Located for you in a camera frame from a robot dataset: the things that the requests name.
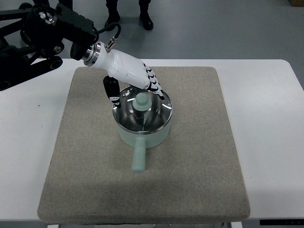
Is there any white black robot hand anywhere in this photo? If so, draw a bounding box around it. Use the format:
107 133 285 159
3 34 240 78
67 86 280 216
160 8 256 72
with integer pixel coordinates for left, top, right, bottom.
83 41 164 108

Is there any glass lid with green knob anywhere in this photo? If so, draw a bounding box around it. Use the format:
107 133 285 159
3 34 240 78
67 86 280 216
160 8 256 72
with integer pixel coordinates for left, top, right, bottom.
113 86 173 134

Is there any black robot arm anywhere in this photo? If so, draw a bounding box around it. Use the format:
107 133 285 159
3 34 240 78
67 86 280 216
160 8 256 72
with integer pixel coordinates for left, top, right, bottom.
0 3 121 91

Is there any left black boot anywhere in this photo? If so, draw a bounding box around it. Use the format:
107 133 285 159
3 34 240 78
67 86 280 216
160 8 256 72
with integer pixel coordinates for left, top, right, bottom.
105 0 120 26

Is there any black boot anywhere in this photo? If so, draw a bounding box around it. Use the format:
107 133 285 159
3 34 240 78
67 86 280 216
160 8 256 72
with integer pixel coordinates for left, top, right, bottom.
105 0 120 26
139 0 154 31

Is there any right black boot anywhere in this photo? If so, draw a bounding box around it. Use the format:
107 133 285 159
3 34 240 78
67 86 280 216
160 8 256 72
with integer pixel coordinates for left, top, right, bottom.
139 0 154 31

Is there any mint green saucepan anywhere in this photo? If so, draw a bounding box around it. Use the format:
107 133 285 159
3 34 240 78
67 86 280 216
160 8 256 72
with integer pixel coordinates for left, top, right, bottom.
117 120 171 173

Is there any grey felt mat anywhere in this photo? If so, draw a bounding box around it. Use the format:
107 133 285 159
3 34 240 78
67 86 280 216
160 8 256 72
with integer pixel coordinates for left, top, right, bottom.
38 66 250 224

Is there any cardboard box corner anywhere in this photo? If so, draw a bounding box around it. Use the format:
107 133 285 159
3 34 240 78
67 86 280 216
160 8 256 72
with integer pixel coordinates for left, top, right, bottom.
289 0 304 7

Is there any black table control panel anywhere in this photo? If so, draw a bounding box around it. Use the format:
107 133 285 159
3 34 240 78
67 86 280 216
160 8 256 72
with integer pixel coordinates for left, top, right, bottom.
259 219 304 226

